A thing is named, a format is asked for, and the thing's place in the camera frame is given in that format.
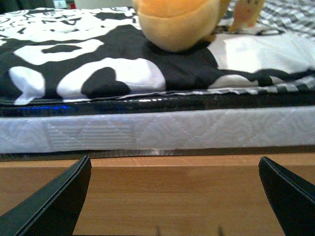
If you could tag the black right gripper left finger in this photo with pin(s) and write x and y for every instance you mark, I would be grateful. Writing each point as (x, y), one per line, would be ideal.
(54, 201)

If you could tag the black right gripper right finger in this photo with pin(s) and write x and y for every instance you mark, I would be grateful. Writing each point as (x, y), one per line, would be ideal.
(291, 198)

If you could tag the yellow plush giraffe toy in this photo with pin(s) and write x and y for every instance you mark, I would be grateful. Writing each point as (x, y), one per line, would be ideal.
(178, 25)

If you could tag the white quilted mattress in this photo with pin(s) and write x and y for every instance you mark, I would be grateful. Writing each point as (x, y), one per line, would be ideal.
(221, 128)

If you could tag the black and white patterned blanket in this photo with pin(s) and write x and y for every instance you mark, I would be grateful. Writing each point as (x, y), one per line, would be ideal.
(53, 55)

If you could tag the black white checkered sheet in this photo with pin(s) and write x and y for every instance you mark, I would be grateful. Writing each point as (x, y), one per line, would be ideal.
(288, 17)

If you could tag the small yellow plush toy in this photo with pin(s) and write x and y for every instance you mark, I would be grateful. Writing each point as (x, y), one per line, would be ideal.
(246, 14)

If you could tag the wooden bed frame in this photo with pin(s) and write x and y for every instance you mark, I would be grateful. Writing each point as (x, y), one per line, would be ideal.
(214, 195)

